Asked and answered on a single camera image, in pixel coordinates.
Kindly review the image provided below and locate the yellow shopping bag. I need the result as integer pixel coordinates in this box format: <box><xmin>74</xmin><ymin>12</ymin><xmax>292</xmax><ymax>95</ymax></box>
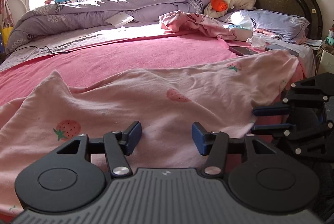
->
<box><xmin>1</xmin><ymin>27</ymin><xmax>14</xmax><ymax>47</ymax></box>

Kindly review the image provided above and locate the grey wrinkled bed sheet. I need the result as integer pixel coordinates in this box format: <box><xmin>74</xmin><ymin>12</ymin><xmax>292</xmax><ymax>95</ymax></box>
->
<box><xmin>1</xmin><ymin>22</ymin><xmax>173</xmax><ymax>76</ymax></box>

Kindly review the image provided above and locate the dark smartphone on bed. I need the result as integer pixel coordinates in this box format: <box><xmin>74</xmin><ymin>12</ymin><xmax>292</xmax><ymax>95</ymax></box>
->
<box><xmin>229</xmin><ymin>46</ymin><xmax>258</xmax><ymax>56</ymax></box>

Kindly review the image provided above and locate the cream crumpled garment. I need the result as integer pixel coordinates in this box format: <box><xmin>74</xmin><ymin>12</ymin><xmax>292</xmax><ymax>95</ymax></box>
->
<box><xmin>204</xmin><ymin>0</ymin><xmax>256</xmax><ymax>19</ymax></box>

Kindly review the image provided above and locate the pink patterned crumpled garment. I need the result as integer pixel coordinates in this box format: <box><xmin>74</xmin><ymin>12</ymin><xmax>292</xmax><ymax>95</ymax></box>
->
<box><xmin>159</xmin><ymin>11</ymin><xmax>237</xmax><ymax>41</ymax></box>

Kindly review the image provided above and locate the white paper sheet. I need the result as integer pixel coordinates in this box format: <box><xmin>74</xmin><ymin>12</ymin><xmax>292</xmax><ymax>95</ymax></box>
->
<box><xmin>105</xmin><ymin>12</ymin><xmax>134</xmax><ymax>28</ymax></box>

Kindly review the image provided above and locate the pink terry bed blanket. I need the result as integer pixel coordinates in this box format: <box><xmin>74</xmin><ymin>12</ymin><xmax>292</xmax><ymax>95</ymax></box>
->
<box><xmin>1</xmin><ymin>34</ymin><xmax>305</xmax><ymax>114</ymax></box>

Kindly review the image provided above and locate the lilac pillow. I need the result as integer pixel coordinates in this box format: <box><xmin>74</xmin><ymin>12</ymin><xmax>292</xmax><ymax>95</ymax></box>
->
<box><xmin>218</xmin><ymin>10</ymin><xmax>310</xmax><ymax>44</ymax></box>

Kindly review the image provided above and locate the pink strawberry print garment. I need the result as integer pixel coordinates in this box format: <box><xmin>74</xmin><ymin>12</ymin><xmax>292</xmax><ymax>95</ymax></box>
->
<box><xmin>1</xmin><ymin>50</ymin><xmax>303</xmax><ymax>215</ymax></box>

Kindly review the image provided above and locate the orange cloth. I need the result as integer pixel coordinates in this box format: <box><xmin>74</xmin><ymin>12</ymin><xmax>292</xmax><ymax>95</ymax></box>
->
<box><xmin>211</xmin><ymin>0</ymin><xmax>228</xmax><ymax>12</ymax></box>

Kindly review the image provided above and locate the black charging cable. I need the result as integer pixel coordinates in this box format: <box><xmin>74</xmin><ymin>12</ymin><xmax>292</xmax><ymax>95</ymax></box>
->
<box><xmin>4</xmin><ymin>45</ymin><xmax>71</xmax><ymax>58</ymax></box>

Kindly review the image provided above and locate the lilac floral duvet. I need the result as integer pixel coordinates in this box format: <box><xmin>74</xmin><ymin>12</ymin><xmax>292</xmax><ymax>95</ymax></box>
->
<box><xmin>6</xmin><ymin>0</ymin><xmax>211</xmax><ymax>54</ymax></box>

